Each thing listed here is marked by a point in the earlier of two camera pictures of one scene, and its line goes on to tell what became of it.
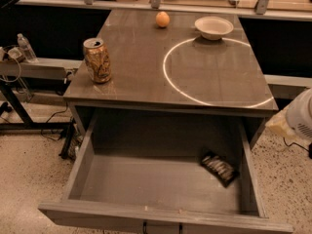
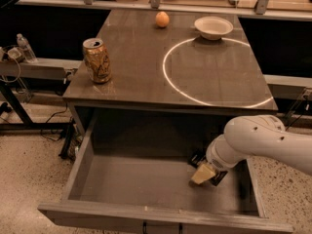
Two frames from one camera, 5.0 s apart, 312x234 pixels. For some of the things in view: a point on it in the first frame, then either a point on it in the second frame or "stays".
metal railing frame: x=262 y=7 stays
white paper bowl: x=213 y=28 stays
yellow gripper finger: x=280 y=123 → x=202 y=174
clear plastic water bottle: x=26 y=47 stays
